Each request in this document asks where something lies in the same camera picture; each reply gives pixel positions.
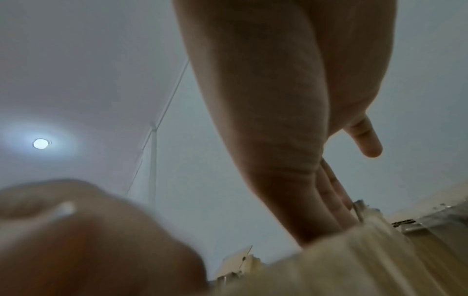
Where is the person's right hand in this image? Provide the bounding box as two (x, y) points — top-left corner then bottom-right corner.
(172, 0), (398, 248)

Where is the paper box with notched rim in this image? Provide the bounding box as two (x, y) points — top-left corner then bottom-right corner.
(208, 199), (468, 296)

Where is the person's left hand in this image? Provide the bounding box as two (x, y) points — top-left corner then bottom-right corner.
(0, 178), (210, 296)

